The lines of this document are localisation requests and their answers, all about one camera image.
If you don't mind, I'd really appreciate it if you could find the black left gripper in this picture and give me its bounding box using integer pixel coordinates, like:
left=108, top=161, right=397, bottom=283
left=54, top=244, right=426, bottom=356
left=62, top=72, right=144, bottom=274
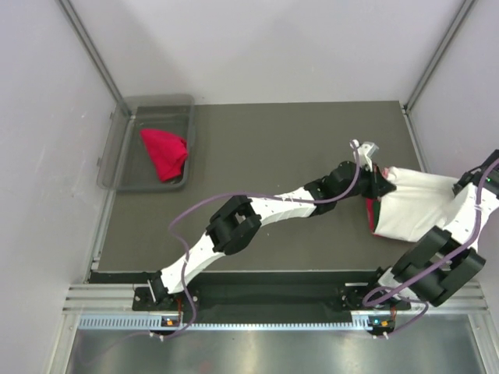
left=334, top=160, right=393, bottom=200

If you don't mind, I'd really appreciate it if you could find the grey slotted cable duct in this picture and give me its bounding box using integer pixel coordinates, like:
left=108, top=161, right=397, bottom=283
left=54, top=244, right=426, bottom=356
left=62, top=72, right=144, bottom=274
left=77, top=311, right=395, bottom=332

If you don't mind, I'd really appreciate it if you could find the clear grey plastic bin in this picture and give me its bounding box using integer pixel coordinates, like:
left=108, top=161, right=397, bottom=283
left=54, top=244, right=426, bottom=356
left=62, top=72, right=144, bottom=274
left=97, top=93, right=196, bottom=192

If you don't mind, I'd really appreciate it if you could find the aluminium frame post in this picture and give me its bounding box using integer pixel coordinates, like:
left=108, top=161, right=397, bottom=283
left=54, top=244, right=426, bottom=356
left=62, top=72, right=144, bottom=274
left=55, top=0, right=131, bottom=117
left=402, top=0, right=478, bottom=115

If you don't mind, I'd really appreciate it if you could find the right aluminium frame post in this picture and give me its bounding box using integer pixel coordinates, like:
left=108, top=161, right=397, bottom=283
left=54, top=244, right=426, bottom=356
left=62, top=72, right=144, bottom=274
left=402, top=0, right=478, bottom=115

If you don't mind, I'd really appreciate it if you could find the crimson red t-shirt in bin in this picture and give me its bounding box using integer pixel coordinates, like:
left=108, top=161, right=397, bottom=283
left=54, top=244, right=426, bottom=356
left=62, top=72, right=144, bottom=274
left=140, top=129, right=189, bottom=182

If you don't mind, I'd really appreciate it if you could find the white and green t-shirt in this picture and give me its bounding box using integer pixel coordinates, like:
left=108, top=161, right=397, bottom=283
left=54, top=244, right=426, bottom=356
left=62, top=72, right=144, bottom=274
left=374, top=167, right=467, bottom=242

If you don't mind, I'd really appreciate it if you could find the left aluminium frame post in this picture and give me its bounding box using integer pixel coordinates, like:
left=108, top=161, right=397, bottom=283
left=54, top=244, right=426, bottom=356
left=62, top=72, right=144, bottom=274
left=55, top=0, right=131, bottom=117

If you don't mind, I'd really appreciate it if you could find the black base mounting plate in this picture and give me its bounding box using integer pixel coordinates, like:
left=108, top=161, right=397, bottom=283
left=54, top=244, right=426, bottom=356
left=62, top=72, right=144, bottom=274
left=132, top=271, right=410, bottom=315

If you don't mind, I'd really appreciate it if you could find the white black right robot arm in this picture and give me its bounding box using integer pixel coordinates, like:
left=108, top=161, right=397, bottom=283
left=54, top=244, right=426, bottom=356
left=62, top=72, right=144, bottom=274
left=363, top=151, right=498, bottom=309

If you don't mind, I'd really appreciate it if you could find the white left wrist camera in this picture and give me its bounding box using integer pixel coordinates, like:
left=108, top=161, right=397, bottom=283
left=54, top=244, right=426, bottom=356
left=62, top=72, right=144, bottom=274
left=350, top=139, right=379, bottom=171

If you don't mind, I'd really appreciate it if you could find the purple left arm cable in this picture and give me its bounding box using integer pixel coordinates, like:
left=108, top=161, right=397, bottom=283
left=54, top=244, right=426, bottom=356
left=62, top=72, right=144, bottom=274
left=77, top=139, right=362, bottom=351

